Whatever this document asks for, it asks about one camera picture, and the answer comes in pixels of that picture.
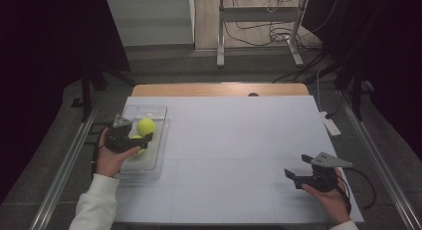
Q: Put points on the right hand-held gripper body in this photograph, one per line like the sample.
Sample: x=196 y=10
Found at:
x=320 y=181

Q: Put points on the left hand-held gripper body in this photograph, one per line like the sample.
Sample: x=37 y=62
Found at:
x=117 y=140

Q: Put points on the plain yellow tennis ball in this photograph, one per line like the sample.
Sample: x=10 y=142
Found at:
x=146 y=126

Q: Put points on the yellow tennis ball black mark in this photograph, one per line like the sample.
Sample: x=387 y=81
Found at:
x=135 y=137

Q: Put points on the clear plastic container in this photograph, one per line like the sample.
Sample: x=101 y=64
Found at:
x=156 y=150

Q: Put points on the person's left hand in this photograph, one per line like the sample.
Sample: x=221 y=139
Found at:
x=107 y=162

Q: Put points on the person's right hand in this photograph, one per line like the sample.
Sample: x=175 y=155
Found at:
x=331 y=203

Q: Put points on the black floor plate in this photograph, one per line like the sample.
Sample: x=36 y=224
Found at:
x=93 y=138

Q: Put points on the white power strip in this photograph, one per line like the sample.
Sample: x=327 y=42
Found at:
x=332 y=127

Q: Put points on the black metal stand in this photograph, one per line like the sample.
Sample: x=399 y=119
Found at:
x=86 y=90
x=356 y=97

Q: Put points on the white board table cover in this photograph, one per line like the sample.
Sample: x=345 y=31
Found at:
x=232 y=196

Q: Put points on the wooden table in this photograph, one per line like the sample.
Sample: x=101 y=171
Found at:
x=199 y=90

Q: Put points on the black table grommet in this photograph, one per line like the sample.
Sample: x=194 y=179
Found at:
x=253 y=94

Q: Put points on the black curtain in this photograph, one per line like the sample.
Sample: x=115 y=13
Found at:
x=391 y=57
x=40 y=57

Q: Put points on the white cabinet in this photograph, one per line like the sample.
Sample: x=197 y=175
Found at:
x=149 y=21

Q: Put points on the aluminium floor rail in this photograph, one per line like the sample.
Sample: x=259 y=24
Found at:
x=381 y=167
x=63 y=177

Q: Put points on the grey metal desk frame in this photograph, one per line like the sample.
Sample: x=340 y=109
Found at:
x=220 y=41

